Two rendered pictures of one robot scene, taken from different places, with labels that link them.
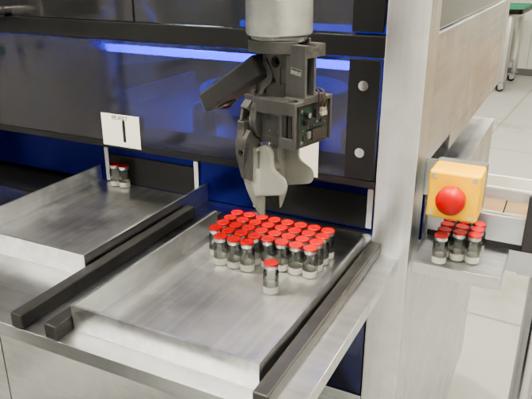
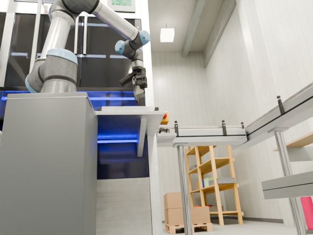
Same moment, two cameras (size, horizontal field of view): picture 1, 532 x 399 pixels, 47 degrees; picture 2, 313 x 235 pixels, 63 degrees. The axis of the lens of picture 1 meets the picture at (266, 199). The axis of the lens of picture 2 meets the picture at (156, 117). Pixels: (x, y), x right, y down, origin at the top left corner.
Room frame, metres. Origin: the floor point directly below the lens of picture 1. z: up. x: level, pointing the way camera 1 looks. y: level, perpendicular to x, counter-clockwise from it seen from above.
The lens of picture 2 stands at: (-0.46, 0.71, 0.41)
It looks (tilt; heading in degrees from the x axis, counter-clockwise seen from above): 20 degrees up; 324
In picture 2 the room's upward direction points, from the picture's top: 4 degrees counter-clockwise
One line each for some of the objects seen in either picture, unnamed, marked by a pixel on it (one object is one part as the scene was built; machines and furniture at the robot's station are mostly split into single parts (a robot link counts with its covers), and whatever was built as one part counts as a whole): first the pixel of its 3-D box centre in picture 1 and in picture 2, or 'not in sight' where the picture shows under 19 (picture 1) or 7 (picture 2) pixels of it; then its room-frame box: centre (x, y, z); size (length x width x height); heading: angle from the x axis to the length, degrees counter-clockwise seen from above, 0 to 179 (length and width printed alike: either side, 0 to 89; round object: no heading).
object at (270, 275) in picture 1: (271, 278); not in sight; (0.74, -0.01, 0.90); 0.02 x 0.02 x 0.04
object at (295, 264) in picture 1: (261, 250); not in sight; (0.82, 0.01, 0.90); 0.18 x 0.02 x 0.05; 63
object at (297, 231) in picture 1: (274, 239); not in sight; (0.86, -0.01, 0.90); 0.18 x 0.02 x 0.05; 63
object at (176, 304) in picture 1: (232, 280); (127, 120); (0.75, 0.05, 0.90); 0.34 x 0.26 x 0.04; 153
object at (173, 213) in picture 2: not in sight; (184, 211); (3.69, -2.82, 0.35); 1.19 x 0.85 x 0.70; 143
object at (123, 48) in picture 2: not in sight; (126, 48); (0.67, 0.08, 1.32); 0.11 x 0.11 x 0.08; 14
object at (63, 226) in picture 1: (94, 210); not in sight; (1.00, 0.30, 0.90); 0.34 x 0.26 x 0.04; 154
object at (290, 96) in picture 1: (284, 92); (139, 78); (0.70, -0.02, 1.17); 0.09 x 0.08 x 0.12; 50
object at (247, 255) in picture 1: (247, 255); not in sight; (0.81, 0.03, 0.90); 0.02 x 0.02 x 0.05
